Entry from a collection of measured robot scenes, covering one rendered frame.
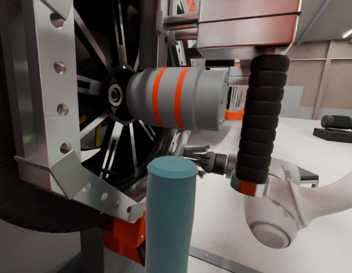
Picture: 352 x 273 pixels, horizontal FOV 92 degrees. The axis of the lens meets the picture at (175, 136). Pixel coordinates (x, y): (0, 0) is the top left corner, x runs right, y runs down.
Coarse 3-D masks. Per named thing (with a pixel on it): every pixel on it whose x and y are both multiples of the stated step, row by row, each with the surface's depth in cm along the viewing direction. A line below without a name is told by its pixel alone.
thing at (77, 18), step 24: (96, 0) 44; (120, 0) 43; (96, 24) 55; (120, 24) 39; (96, 48) 34; (120, 48) 40; (96, 72) 40; (120, 72) 47; (96, 96) 36; (96, 120) 37; (120, 120) 44; (120, 144) 67; (144, 144) 65; (96, 168) 40; (120, 168) 55; (144, 168) 55
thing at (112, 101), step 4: (112, 84) 45; (116, 84) 46; (112, 88) 45; (116, 88) 47; (120, 88) 48; (108, 92) 44; (112, 92) 46; (116, 92) 47; (120, 92) 48; (108, 96) 44; (112, 96) 46; (116, 96) 47; (120, 96) 48; (112, 100) 46; (116, 100) 48; (120, 100) 48; (112, 104) 46; (116, 104) 47
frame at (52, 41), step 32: (0, 0) 17; (32, 0) 15; (64, 0) 17; (32, 32) 16; (64, 32) 18; (32, 64) 17; (64, 64) 19; (192, 64) 58; (32, 96) 17; (64, 96) 19; (32, 128) 20; (64, 128) 19; (32, 160) 19; (64, 160) 20; (64, 192) 20; (96, 192) 25; (128, 192) 41
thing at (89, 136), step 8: (96, 32) 45; (96, 40) 45; (104, 40) 47; (80, 48) 41; (104, 48) 48; (80, 56) 41; (88, 56) 43; (80, 64) 42; (88, 64) 44; (96, 64) 46; (80, 72) 42; (88, 72) 41; (80, 96) 41; (80, 104) 42; (88, 104) 41; (80, 112) 43; (88, 112) 43; (104, 128) 52; (88, 136) 47; (80, 144) 45; (88, 144) 47
